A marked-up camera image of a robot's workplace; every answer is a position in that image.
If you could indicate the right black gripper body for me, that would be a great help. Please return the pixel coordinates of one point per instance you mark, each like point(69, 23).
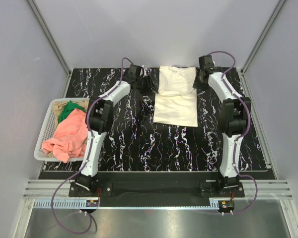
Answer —
point(198, 84)

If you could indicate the small circuit board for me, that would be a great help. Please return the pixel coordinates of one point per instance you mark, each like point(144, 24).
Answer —
point(92, 203)
point(227, 204)

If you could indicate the aluminium front rail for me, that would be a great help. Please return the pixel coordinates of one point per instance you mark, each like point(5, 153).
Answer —
point(267, 189)

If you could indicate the white plastic laundry basket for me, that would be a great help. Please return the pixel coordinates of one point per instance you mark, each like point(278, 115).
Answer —
point(49, 126)

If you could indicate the green t shirt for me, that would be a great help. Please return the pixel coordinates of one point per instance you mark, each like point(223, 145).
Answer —
point(69, 107)

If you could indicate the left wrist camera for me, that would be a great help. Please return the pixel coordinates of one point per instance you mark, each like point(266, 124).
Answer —
point(144, 71)

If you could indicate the left small circuit board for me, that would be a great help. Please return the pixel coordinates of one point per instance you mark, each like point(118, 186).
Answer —
point(92, 203)

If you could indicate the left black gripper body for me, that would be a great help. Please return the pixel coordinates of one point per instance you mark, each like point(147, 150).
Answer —
point(144, 85)

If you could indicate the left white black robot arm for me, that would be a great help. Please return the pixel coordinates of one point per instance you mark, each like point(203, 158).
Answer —
point(99, 120)

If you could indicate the white slotted cable duct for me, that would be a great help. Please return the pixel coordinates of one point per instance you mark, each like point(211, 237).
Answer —
point(62, 203)

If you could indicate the cream white t shirt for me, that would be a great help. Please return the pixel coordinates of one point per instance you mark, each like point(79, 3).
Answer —
point(176, 100)

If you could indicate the right aluminium frame post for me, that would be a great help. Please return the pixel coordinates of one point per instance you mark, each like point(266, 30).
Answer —
point(268, 26)

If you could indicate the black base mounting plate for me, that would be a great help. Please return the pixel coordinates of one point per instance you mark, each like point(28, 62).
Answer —
point(155, 189)

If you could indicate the left aluminium frame post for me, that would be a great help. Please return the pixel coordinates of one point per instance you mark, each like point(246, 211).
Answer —
point(47, 33)

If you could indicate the salmon pink t shirt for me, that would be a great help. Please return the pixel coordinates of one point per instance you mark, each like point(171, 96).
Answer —
point(69, 139)

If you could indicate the beige t shirt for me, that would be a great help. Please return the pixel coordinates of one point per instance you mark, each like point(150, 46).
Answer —
point(57, 107)

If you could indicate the aluminium frame post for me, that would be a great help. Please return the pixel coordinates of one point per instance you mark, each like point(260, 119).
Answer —
point(47, 33)
point(268, 26)

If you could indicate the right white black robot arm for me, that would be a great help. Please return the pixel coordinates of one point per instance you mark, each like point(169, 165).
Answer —
point(233, 123)

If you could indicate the right small circuit board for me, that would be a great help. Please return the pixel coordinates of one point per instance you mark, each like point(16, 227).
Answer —
point(227, 204)

